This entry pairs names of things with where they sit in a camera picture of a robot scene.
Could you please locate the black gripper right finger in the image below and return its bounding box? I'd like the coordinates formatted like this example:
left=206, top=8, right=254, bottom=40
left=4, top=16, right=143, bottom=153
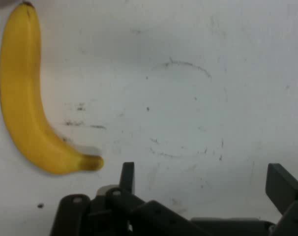
left=265, top=163, right=298, bottom=236

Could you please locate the yellow banana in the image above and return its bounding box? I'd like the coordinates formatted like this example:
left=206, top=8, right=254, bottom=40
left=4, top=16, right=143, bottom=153
left=0, top=1, right=105, bottom=176

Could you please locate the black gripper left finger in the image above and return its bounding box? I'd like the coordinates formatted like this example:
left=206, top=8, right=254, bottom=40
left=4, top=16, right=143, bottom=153
left=50, top=161, right=207, bottom=236

